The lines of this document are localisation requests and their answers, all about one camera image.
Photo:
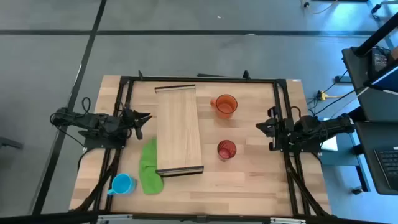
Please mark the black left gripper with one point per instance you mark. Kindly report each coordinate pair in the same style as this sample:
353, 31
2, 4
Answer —
129, 119

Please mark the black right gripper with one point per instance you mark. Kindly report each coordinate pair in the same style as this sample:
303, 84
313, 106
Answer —
281, 129

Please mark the orange translucent mug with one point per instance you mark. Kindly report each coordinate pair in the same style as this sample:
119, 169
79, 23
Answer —
226, 107

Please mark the red translucent tumbler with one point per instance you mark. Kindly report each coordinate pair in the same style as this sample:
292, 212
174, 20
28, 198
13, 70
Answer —
226, 150

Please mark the blue plastic mug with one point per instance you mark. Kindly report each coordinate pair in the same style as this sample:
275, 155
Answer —
122, 184

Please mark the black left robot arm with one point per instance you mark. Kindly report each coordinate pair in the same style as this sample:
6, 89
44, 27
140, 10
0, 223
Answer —
90, 121

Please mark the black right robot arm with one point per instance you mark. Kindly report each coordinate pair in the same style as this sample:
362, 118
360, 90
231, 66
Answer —
323, 127

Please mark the green cloth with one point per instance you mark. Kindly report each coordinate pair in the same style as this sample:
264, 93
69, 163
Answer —
149, 174

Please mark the yellow power strip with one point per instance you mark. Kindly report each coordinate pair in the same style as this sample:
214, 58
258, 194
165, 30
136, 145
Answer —
322, 95

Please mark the white paper sheet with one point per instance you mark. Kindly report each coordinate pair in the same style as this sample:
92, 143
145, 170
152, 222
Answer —
330, 144

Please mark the black desk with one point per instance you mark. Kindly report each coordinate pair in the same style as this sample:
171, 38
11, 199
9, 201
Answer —
373, 102

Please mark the black castor wheel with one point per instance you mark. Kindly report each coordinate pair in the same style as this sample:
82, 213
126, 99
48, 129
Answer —
357, 190

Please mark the black laptop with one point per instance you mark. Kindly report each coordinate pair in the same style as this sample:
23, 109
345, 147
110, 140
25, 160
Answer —
385, 158

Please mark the black electronic device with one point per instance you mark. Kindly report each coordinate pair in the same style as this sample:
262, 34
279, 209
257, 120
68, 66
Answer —
379, 60

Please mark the grey furniture leg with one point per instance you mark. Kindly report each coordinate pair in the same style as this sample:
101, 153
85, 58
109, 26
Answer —
11, 143

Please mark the black diagonal pole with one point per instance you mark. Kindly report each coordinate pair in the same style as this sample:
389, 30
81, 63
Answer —
377, 35

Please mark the black aluminium table frame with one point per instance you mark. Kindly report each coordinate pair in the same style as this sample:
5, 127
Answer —
202, 79

